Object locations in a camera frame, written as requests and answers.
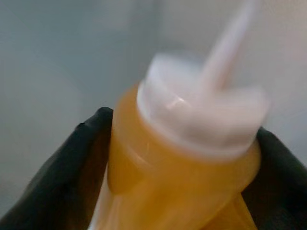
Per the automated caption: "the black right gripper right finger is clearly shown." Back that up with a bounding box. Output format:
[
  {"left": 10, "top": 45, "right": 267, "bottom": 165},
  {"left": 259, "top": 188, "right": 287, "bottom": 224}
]
[{"left": 239, "top": 126, "right": 307, "bottom": 230}]

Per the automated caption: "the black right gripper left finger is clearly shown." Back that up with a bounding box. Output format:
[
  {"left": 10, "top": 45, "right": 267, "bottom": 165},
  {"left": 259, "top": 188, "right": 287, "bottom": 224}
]
[{"left": 0, "top": 106, "right": 114, "bottom": 230}]

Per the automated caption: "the yellow squeeze bottle white cap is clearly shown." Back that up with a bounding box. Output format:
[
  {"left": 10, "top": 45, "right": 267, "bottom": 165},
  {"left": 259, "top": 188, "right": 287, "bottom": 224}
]
[{"left": 90, "top": 0, "right": 272, "bottom": 230}]

